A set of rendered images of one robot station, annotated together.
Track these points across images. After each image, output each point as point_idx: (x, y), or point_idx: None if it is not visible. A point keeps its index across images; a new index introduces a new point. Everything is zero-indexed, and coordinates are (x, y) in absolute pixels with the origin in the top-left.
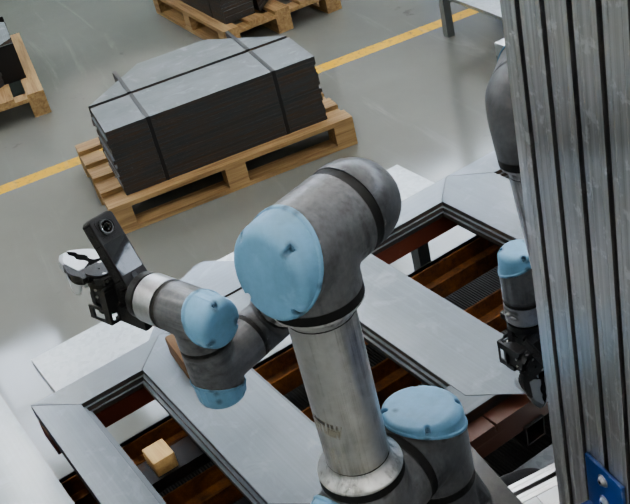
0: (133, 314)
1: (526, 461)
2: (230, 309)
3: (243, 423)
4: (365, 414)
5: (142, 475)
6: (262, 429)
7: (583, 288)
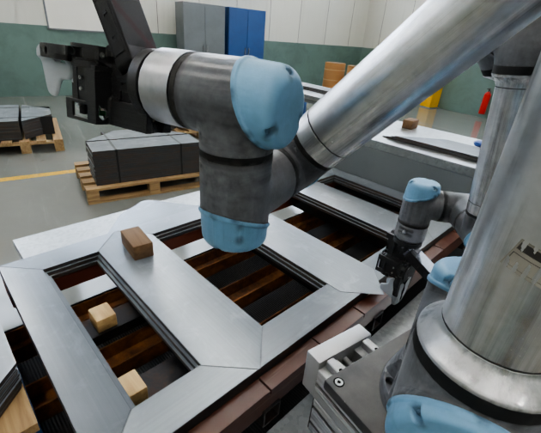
0: (135, 98)
1: None
2: (301, 93)
3: (177, 295)
4: None
5: (85, 331)
6: (192, 301)
7: None
